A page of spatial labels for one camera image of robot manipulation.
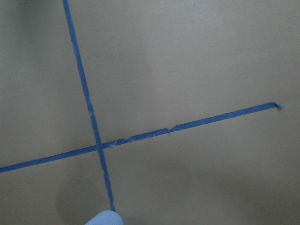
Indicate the blue ribbed paper cup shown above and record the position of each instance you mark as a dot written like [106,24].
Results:
[106,217]

